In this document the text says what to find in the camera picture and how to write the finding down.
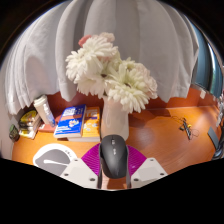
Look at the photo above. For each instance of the flat red book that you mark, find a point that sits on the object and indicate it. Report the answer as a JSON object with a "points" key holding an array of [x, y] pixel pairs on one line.
{"points": [[46, 128]]}

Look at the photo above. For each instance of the white and grey mouse pad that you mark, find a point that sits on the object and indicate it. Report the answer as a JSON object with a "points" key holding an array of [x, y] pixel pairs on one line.
{"points": [[53, 160]]}

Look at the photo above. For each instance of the window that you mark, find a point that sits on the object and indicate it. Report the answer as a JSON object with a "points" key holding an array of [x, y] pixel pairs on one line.
{"points": [[208, 70]]}

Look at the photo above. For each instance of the stack of yellow-black books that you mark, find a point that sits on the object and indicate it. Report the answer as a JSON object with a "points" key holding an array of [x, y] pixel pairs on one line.
{"points": [[29, 123]]}

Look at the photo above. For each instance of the green mug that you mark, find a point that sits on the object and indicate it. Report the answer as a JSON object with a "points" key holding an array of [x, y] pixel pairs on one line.
{"points": [[14, 132]]}

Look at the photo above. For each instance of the white tumbler cup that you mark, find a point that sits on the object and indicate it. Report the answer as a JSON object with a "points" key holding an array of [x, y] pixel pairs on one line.
{"points": [[40, 106]]}

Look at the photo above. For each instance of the white curtain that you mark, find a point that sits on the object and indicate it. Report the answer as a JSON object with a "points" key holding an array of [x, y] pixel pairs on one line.
{"points": [[133, 33]]}

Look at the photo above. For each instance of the dark chair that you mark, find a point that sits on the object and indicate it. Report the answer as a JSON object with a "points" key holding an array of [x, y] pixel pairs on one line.
{"points": [[216, 143]]}

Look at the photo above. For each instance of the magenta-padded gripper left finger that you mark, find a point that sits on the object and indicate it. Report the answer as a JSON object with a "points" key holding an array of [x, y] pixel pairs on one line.
{"points": [[90, 160]]}

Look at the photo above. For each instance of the white artificial flower bunch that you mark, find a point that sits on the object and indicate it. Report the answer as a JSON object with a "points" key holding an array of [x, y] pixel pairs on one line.
{"points": [[110, 73]]}

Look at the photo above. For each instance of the white wall socket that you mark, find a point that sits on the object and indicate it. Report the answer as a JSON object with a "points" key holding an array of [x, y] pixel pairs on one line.
{"points": [[202, 94]]}

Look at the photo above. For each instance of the blue book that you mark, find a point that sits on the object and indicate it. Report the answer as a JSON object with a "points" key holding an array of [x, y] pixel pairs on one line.
{"points": [[70, 121]]}

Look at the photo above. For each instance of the black computer mouse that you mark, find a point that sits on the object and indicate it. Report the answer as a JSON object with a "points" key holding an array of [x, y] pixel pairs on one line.
{"points": [[114, 156]]}

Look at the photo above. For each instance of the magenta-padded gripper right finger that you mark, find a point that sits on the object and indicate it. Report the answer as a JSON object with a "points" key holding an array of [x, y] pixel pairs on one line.
{"points": [[136, 161]]}

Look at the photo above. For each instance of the orange book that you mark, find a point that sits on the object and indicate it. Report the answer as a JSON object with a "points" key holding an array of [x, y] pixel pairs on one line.
{"points": [[92, 125]]}

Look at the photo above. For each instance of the clear spray bottle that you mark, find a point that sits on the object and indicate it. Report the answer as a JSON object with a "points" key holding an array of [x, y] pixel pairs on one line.
{"points": [[50, 118]]}

